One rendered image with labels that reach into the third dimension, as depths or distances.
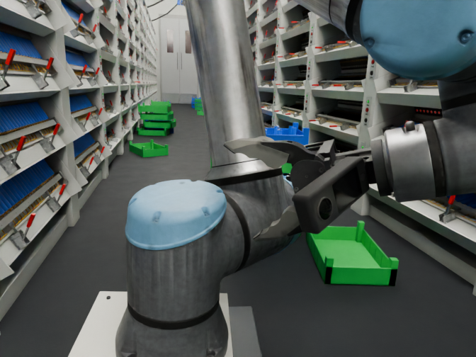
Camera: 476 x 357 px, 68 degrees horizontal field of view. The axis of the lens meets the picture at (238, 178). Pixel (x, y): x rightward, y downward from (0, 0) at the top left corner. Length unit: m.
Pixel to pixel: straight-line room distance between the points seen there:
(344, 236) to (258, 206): 0.78
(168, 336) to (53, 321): 0.44
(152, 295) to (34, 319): 0.49
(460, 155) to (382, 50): 0.17
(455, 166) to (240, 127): 0.35
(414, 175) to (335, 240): 0.94
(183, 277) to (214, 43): 0.39
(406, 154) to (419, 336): 0.61
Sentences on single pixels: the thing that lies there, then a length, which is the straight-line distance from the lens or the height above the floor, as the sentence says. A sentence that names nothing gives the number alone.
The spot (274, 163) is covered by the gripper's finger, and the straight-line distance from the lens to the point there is 0.47.
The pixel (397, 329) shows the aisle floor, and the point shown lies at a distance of 0.97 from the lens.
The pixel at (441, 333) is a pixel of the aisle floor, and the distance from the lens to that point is 1.00.
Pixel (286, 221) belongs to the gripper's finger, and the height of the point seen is 0.36.
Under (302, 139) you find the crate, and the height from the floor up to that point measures 0.36.
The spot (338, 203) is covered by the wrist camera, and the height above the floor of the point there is 0.41.
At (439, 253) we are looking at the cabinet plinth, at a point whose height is 0.03.
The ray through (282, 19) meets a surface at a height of 1.01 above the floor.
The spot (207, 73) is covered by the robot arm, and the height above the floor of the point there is 0.55.
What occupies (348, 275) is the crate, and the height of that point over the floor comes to 0.03.
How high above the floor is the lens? 0.54
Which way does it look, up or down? 15 degrees down
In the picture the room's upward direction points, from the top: 2 degrees clockwise
